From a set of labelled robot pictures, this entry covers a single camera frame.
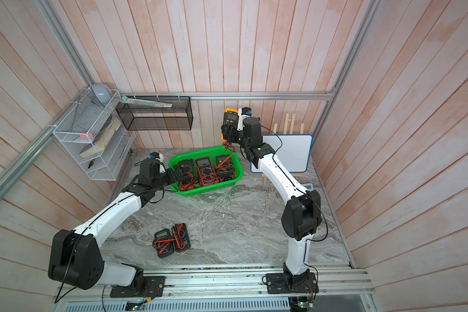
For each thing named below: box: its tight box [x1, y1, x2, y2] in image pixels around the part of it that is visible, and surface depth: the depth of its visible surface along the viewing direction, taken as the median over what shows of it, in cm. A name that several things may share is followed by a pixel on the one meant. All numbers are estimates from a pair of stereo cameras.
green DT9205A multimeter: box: [215, 154, 236, 182], surface depth 103 cm
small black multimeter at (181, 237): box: [171, 222, 192, 252], surface depth 84 cm
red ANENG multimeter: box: [195, 156, 220, 187], surface depth 100 cm
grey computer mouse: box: [91, 82, 112, 104], surface depth 84 cm
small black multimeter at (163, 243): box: [152, 228, 175, 259], surface depth 83 cm
